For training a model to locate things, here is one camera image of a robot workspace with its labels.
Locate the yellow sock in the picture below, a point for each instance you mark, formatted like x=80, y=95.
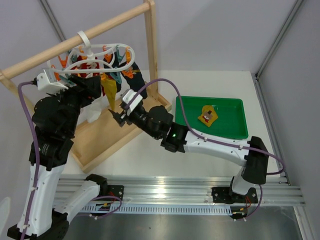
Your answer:
x=110, y=90
x=208, y=115

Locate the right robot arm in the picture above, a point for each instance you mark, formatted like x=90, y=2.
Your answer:
x=251, y=155

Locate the green plastic tray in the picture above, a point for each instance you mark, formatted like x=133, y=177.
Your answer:
x=231, y=122

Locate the aluminium mounting rail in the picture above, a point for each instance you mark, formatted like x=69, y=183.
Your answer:
x=207, y=196

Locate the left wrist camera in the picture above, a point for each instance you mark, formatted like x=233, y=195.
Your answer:
x=46, y=82

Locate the red sock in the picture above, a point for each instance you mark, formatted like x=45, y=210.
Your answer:
x=85, y=66

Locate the wooden drying rack stand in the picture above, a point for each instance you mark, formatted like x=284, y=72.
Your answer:
x=97, y=141

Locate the white plastic clip hanger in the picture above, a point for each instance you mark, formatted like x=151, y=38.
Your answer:
x=113, y=58

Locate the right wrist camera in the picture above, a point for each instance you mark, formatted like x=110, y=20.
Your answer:
x=130, y=100

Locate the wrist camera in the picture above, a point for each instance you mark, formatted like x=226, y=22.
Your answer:
x=46, y=82
x=130, y=100

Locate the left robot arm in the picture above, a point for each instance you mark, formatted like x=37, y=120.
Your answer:
x=53, y=125

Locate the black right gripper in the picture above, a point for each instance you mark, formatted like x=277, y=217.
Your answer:
x=120, y=118

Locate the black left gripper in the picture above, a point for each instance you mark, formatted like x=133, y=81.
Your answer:
x=88, y=89

